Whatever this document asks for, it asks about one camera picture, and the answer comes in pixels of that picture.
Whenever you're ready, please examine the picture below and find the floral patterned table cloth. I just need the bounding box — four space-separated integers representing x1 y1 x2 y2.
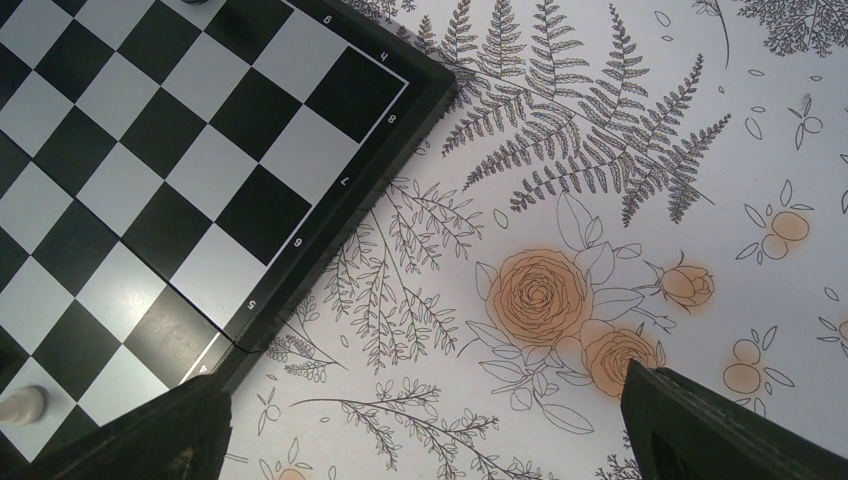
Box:
222 1 847 479

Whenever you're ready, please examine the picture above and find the white chess pawn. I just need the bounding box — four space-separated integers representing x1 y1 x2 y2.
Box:
1 386 46 426

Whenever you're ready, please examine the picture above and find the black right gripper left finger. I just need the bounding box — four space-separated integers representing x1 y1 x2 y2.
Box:
26 374 232 479

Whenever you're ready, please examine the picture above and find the black white chessboard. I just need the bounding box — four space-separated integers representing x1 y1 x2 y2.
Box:
1 0 455 470

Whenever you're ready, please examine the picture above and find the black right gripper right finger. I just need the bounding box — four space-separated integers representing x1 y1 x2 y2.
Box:
620 360 847 479

